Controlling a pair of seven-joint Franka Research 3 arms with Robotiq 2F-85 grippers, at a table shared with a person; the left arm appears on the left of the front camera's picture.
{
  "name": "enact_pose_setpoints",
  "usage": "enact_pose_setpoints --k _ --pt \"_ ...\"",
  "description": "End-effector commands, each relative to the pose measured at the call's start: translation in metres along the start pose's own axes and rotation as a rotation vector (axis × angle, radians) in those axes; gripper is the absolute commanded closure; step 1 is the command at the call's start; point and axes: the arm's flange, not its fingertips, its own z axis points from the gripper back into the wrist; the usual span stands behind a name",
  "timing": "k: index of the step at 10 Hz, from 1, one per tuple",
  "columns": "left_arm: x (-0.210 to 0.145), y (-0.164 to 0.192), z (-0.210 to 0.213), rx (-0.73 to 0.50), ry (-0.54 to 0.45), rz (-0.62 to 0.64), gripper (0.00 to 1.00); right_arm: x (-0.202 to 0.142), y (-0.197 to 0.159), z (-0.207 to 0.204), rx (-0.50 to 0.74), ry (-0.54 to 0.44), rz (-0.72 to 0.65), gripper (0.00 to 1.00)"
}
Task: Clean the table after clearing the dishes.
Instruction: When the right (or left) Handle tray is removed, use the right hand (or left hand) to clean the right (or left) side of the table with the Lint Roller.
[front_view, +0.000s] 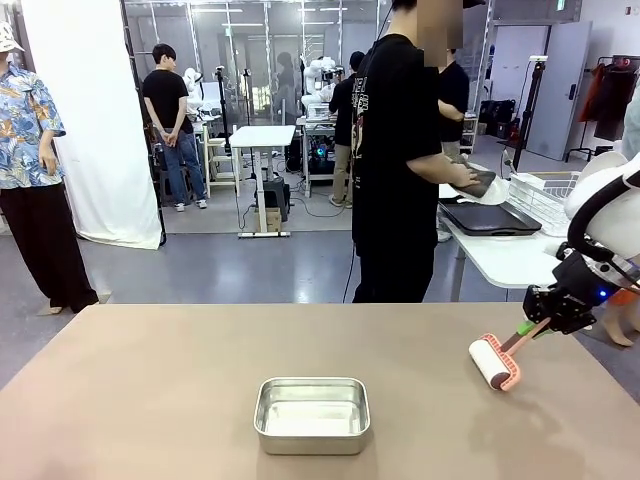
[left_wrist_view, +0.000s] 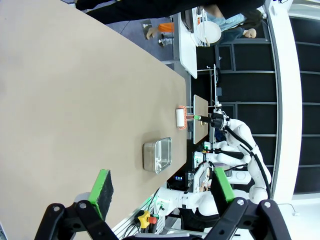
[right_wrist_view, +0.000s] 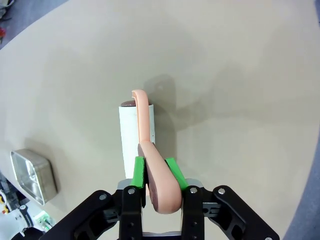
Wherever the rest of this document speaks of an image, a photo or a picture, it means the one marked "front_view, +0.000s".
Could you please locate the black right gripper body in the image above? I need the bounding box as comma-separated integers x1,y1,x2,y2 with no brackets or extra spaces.
548,291,599,336

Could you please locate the red handled white lint roller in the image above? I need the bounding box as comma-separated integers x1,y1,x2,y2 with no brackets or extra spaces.
468,319,551,394

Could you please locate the dark brown serving tray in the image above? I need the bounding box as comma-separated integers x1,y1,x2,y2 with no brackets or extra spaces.
438,201,544,237

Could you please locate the dark grey cloth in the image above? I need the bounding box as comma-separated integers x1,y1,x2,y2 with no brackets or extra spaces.
448,153,498,202

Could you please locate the person's right forearm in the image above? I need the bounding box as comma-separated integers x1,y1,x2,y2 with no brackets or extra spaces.
405,149,466,189

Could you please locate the person's right hand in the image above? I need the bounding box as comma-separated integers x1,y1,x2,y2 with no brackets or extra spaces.
449,164,482,190

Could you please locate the white side table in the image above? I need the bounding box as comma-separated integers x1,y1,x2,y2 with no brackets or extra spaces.
437,169,640,304

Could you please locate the black clothes rack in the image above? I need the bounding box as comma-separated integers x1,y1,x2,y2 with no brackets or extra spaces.
563,53,640,166

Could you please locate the wooden shoe rack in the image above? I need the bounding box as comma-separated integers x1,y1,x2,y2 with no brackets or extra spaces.
462,114,480,151

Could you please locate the black bags pile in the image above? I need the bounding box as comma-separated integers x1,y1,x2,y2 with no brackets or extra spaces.
479,98,517,139

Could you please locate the grey door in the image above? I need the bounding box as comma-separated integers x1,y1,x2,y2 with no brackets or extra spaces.
524,20,594,162

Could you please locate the black tripod with white light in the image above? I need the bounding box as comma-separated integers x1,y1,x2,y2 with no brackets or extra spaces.
508,54,550,175

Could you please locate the dark hanging garment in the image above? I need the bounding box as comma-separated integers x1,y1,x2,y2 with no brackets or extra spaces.
592,62,639,142

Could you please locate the orange hanging garment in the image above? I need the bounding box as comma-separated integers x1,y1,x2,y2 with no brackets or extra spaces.
578,62,606,124

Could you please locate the person in black printed t-shirt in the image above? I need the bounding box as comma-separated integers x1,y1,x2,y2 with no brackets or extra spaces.
349,0,494,305

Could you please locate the dark haired person in black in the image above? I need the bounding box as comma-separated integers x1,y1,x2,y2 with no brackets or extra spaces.
438,47,472,156

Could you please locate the rectangular stainless steel tin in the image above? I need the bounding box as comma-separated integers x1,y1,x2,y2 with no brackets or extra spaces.
253,377,372,457

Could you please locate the person in black with khaki trousers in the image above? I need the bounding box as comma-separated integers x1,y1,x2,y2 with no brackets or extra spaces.
327,49,369,210

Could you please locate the cardboard box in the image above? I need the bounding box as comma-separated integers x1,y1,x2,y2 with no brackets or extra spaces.
251,206,284,234

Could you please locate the black box under desk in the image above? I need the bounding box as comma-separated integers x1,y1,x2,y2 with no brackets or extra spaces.
261,177,292,222

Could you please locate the white standing desk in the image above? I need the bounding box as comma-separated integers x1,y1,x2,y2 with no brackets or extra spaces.
228,124,297,239

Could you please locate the white step stool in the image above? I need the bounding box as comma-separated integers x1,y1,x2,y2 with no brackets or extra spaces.
202,122,242,197

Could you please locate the thin black stand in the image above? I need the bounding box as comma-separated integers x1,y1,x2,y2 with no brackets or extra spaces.
242,67,257,126

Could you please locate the black backdrop stand pole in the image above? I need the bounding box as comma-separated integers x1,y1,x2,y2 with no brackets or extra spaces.
118,0,167,247

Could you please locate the small white background robot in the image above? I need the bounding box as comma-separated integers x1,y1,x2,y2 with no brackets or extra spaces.
182,67,205,114

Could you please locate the man in black shirt and jeans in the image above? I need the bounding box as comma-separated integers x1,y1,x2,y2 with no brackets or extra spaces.
142,43,209,214

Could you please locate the white backdrop cloth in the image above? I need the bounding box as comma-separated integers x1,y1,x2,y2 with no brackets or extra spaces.
19,0,164,251

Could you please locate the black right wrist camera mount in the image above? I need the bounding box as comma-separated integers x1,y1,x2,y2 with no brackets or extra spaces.
551,242,619,304

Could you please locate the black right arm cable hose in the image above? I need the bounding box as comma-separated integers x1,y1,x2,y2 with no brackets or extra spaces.
567,174,640,261

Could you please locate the white wire dish rack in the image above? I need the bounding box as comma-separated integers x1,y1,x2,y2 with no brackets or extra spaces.
507,170,584,238

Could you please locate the person behind glass wall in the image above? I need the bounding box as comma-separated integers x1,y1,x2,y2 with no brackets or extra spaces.
273,51,300,126

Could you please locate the black camera tripod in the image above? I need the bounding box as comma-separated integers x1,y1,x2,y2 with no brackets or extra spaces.
213,64,235,156

